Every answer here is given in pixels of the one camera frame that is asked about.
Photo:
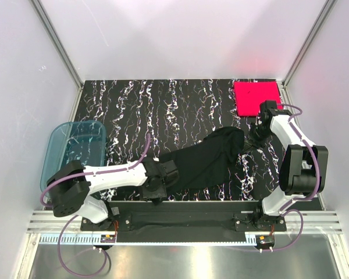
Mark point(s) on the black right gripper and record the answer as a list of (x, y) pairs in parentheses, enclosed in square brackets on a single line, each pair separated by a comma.
[(252, 140)]

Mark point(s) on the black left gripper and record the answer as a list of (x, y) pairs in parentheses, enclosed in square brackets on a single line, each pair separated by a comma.
[(159, 193)]

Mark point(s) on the black t shirt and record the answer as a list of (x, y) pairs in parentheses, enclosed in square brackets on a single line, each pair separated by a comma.
[(207, 163)]

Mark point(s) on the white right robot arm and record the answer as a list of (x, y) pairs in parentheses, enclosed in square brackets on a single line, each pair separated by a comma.
[(303, 171)]

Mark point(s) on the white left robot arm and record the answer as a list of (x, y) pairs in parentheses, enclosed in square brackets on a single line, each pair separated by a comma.
[(71, 189)]

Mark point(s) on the folded red t shirt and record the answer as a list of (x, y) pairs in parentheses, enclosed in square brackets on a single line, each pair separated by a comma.
[(249, 96)]

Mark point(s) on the blue transparent plastic bin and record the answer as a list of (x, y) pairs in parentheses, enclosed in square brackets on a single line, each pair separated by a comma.
[(80, 140)]

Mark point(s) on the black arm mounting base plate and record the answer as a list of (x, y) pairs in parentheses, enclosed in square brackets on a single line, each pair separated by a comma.
[(189, 206)]

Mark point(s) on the aluminium frame rail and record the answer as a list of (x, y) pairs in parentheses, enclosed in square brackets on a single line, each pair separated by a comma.
[(311, 222)]

